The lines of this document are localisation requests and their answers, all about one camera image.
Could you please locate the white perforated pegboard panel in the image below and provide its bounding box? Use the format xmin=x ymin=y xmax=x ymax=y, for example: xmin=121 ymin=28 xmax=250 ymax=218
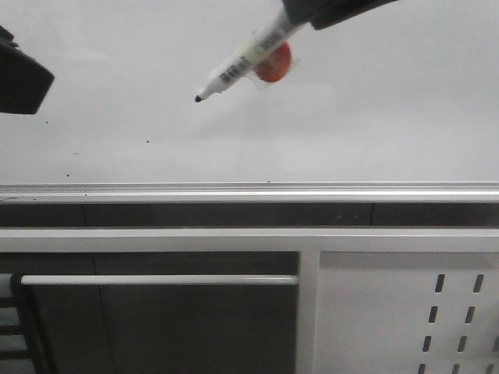
xmin=314 ymin=252 xmax=498 ymax=373

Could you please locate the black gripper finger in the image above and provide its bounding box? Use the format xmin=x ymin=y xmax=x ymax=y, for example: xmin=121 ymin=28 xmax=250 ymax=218
xmin=282 ymin=0 xmax=394 ymax=30
xmin=1 ymin=26 xmax=55 ymax=115

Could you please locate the red round magnet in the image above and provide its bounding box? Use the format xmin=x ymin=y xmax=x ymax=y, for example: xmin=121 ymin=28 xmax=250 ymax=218
xmin=254 ymin=42 xmax=293 ymax=83

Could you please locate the white metal stand frame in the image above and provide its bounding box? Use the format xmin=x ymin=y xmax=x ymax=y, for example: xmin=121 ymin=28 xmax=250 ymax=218
xmin=1 ymin=228 xmax=498 ymax=373

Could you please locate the white horizontal metal rod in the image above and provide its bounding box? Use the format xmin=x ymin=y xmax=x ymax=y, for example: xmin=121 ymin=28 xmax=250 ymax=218
xmin=20 ymin=274 xmax=298 ymax=286

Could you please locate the white whiteboard with aluminium frame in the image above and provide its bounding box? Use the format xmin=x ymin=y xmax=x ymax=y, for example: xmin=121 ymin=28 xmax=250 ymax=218
xmin=1 ymin=1 xmax=498 ymax=204

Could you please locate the white whiteboard marker pen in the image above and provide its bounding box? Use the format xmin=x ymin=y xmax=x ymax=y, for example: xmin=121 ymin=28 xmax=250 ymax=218
xmin=195 ymin=10 xmax=303 ymax=103

